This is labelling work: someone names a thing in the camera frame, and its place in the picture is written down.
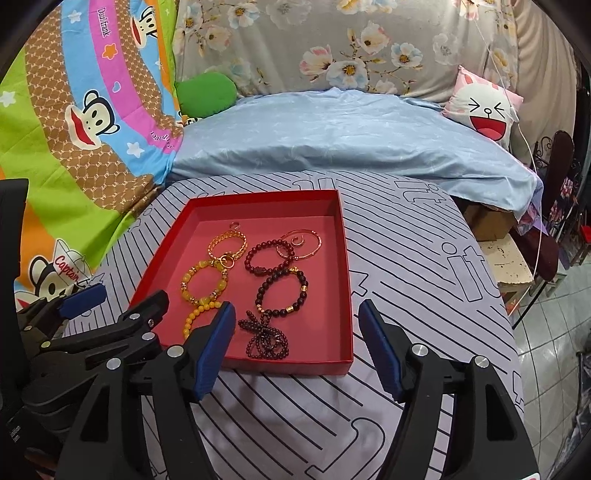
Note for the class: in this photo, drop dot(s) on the red jewelry tray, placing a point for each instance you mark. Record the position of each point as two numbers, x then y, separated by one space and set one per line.
323 300

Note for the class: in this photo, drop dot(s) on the grey striped cloth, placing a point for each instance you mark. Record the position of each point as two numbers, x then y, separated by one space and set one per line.
415 258

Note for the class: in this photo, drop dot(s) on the dark floral cloth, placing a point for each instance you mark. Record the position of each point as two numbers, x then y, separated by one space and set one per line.
563 207

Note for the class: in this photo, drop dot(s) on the white pink cartoon cushion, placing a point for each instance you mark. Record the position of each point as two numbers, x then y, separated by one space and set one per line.
485 110

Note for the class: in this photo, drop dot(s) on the light blue sheet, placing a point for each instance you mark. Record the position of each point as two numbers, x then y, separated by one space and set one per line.
346 134

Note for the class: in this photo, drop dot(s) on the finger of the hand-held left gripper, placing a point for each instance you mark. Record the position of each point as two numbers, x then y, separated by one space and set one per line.
138 330
83 299

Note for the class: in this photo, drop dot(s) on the cartoon monkey printed blanket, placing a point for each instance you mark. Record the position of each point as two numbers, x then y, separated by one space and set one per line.
69 161

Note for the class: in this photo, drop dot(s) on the cardboard box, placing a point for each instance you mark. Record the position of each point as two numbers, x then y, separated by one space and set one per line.
489 221

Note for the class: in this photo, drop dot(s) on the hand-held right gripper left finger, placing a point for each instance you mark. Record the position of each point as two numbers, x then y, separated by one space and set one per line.
214 350

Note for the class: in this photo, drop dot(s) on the green pillow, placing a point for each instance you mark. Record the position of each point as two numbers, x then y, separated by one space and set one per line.
203 94

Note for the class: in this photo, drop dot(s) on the rose gold bangle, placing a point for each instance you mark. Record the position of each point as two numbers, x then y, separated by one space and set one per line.
320 244

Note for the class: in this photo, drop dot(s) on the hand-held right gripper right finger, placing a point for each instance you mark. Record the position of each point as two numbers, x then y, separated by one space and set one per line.
383 350

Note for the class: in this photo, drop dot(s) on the white stool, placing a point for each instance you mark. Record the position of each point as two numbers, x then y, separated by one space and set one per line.
503 263

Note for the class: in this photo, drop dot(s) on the grey floral cloth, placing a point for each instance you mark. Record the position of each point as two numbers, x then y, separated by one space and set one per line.
323 37

